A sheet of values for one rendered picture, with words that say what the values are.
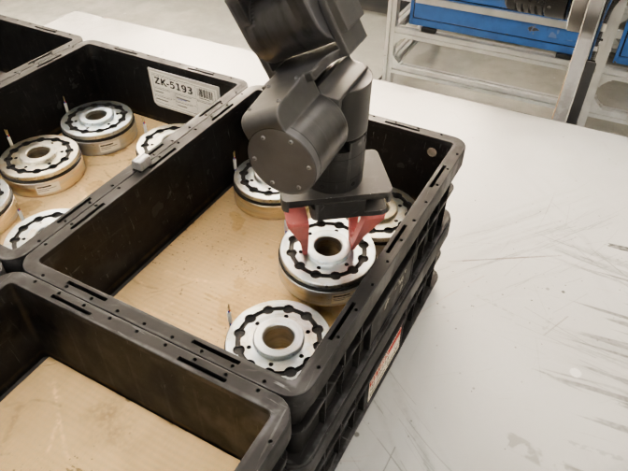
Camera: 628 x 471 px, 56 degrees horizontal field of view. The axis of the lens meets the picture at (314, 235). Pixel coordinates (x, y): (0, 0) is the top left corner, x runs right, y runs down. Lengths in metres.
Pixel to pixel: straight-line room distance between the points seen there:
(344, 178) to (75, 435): 0.33
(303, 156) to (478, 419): 0.42
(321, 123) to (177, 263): 0.32
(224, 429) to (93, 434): 0.13
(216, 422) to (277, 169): 0.21
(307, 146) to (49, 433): 0.35
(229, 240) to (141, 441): 0.26
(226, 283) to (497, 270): 0.41
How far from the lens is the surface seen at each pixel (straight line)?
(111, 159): 0.89
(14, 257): 0.61
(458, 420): 0.73
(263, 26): 0.48
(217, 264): 0.69
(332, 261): 0.60
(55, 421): 0.60
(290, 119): 0.43
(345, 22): 0.46
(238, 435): 0.51
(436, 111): 1.24
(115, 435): 0.58
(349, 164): 0.52
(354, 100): 0.48
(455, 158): 0.69
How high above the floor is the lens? 1.31
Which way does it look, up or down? 42 degrees down
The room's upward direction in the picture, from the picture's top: straight up
